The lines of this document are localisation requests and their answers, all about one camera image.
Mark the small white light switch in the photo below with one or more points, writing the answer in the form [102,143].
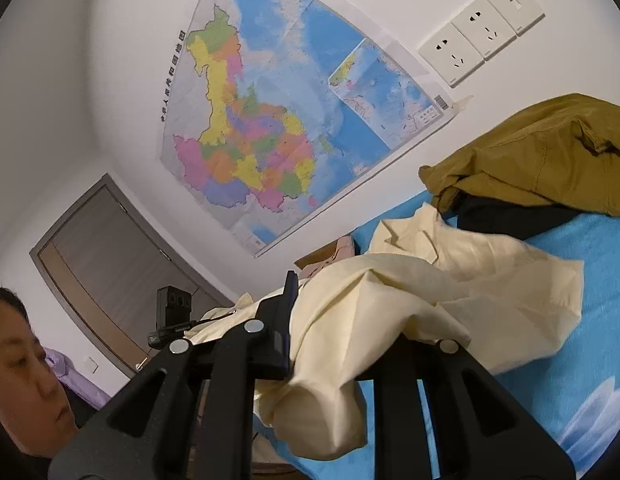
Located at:
[91,365]

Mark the cream garment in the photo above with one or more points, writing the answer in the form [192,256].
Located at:
[390,285]

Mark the black garment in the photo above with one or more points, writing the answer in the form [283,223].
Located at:
[510,217]

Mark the white wall socket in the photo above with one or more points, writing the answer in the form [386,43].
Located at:
[452,55]
[485,27]

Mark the mustard garment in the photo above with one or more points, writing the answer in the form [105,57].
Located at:
[530,160]

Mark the person's head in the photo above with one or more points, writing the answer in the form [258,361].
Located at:
[24,370]

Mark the colourful wall map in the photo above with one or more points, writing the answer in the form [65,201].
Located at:
[270,110]

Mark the blue floral bedsheet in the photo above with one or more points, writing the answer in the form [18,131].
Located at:
[565,360]

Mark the grey wooden door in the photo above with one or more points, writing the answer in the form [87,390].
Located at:
[114,270]

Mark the pink garment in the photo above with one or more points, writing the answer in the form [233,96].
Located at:
[340,250]

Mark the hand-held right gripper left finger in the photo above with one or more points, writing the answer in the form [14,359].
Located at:
[275,340]

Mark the purple cloth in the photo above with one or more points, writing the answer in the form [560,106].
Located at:
[84,390]

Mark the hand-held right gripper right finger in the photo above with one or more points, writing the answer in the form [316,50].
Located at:
[395,410]

